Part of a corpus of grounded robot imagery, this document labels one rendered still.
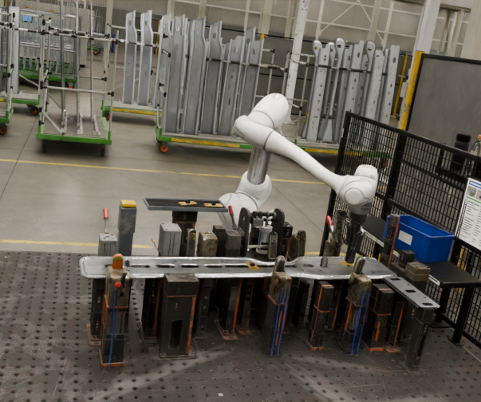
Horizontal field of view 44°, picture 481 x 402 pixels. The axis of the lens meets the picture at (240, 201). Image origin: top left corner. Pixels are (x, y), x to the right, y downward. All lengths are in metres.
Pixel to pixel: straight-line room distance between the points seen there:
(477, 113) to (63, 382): 3.46
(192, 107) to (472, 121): 5.51
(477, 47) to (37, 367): 8.81
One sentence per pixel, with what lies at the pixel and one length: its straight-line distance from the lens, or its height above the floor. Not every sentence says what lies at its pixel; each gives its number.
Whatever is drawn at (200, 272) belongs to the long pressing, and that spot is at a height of 1.00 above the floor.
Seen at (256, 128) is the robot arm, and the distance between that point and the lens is 2.67.
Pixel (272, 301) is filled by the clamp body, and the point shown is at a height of 0.93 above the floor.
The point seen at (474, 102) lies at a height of 1.68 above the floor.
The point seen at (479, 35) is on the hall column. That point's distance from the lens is 10.13.
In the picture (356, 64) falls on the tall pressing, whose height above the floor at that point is 1.70.
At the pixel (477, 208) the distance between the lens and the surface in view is 2.88.
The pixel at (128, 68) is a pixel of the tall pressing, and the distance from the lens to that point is 11.90.
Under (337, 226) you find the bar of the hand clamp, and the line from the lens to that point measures 2.80.
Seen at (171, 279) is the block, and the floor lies 1.03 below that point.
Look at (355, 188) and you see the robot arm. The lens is 2.39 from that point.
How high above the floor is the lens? 1.94
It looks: 16 degrees down
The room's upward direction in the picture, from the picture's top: 8 degrees clockwise
